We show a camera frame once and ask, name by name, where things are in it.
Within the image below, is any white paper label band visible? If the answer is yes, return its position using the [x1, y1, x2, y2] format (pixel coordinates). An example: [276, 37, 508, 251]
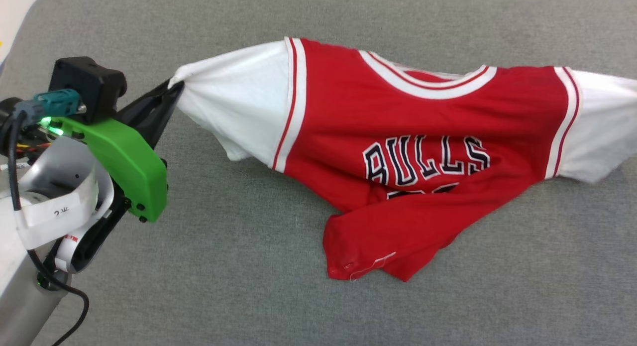
[15, 164, 100, 250]

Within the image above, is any red white basketball jersey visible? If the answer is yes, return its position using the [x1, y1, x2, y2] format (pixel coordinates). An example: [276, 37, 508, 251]
[169, 36, 637, 283]

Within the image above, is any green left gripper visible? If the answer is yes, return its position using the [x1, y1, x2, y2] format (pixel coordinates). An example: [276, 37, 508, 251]
[0, 80, 185, 223]

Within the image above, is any left black cable teal plug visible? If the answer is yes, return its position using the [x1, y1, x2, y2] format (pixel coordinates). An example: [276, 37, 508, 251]
[7, 89, 90, 346]

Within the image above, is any white equipment box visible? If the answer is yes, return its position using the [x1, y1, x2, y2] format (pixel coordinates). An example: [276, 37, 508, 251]
[0, 0, 53, 78]

